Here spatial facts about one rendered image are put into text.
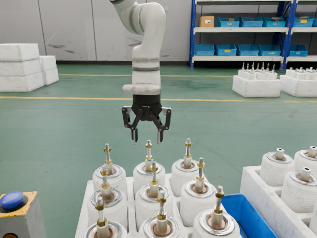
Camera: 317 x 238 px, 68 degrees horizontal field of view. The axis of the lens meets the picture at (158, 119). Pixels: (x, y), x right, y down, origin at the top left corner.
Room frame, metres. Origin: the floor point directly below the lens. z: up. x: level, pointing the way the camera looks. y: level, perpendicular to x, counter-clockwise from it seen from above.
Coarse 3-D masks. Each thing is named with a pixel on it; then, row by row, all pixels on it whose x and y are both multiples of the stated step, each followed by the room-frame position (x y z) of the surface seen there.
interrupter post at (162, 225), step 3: (159, 219) 0.38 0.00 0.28; (162, 219) 0.38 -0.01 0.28; (165, 219) 0.38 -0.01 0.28; (159, 222) 0.37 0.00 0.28; (162, 222) 0.37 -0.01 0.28; (165, 222) 0.37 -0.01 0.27; (159, 225) 0.37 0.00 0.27; (162, 225) 0.37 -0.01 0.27; (165, 225) 0.37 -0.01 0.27; (159, 228) 0.37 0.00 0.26; (162, 228) 0.37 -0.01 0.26; (165, 228) 0.37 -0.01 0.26; (159, 231) 0.37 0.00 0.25; (162, 231) 0.37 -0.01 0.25; (165, 231) 0.37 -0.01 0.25
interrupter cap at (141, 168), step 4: (140, 164) 0.63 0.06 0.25; (144, 164) 0.63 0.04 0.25; (156, 164) 0.63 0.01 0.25; (136, 168) 0.61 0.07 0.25; (140, 168) 0.61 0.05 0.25; (144, 168) 0.62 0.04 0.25; (160, 168) 0.61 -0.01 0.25; (140, 172) 0.59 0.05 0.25; (144, 172) 0.59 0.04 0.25; (148, 172) 0.59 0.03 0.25; (156, 172) 0.59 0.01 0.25
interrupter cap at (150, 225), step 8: (152, 216) 0.41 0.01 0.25; (168, 216) 0.41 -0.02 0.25; (144, 224) 0.39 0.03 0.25; (152, 224) 0.39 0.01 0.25; (168, 224) 0.39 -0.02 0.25; (176, 224) 0.39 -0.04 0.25; (144, 232) 0.37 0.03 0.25; (152, 232) 0.37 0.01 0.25; (168, 232) 0.37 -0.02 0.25; (176, 232) 0.37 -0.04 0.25
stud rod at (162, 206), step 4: (160, 192) 0.38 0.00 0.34; (164, 192) 0.38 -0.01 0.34; (160, 196) 0.38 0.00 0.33; (164, 196) 0.38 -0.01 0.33; (160, 204) 0.38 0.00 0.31; (164, 204) 0.38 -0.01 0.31; (160, 208) 0.38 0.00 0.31; (164, 208) 0.38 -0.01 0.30; (160, 212) 0.38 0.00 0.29; (164, 212) 0.38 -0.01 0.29
